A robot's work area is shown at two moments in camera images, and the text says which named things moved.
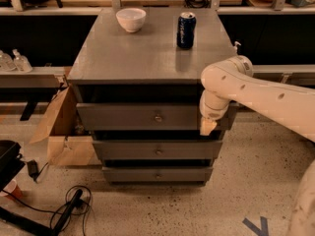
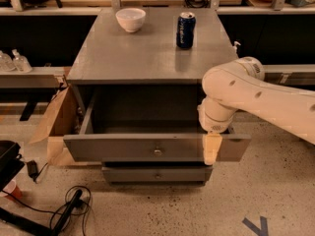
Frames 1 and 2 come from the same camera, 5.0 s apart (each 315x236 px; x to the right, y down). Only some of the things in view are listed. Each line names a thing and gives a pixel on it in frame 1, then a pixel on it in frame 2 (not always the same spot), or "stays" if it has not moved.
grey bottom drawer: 155,175 stays
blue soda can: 186,24 stays
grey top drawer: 149,116 → 150,142
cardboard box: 62,129 stays
